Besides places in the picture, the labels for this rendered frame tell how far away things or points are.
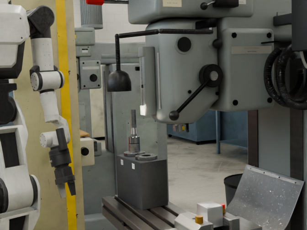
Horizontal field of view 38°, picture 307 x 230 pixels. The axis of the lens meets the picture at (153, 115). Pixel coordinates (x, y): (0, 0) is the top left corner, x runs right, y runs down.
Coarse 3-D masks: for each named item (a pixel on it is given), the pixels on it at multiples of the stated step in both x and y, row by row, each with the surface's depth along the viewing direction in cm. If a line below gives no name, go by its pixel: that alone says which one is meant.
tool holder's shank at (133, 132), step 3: (132, 111) 183; (135, 111) 184; (132, 114) 183; (135, 114) 184; (132, 117) 183; (135, 117) 184; (132, 120) 183; (135, 120) 184; (132, 123) 183; (135, 123) 184; (132, 126) 184; (135, 126) 184; (132, 129) 184; (135, 129) 184; (132, 132) 184; (135, 132) 184; (132, 135) 184; (135, 135) 184
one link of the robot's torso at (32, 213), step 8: (32, 176) 182; (40, 192) 180; (40, 200) 183; (24, 208) 184; (32, 208) 183; (0, 216) 174; (8, 216) 174; (16, 216) 175; (24, 216) 181; (32, 216) 180; (0, 224) 171; (8, 224) 174; (16, 224) 181; (24, 224) 183; (32, 224) 181
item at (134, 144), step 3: (129, 141) 184; (132, 141) 183; (135, 141) 183; (138, 141) 184; (129, 144) 184; (132, 144) 183; (135, 144) 183; (138, 144) 184; (129, 147) 184; (132, 147) 183; (135, 147) 183; (138, 147) 184; (129, 150) 185; (132, 150) 183; (135, 150) 183; (138, 150) 184
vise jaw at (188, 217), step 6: (180, 216) 130; (186, 216) 129; (192, 216) 128; (180, 222) 128; (186, 222) 126; (192, 222) 124; (204, 222) 123; (210, 222) 123; (180, 228) 128; (186, 228) 124; (192, 228) 122; (198, 228) 120; (204, 228) 121; (210, 228) 122
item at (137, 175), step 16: (128, 160) 178; (144, 160) 173; (160, 160) 174; (128, 176) 179; (144, 176) 170; (160, 176) 174; (128, 192) 180; (144, 192) 171; (160, 192) 175; (144, 208) 171
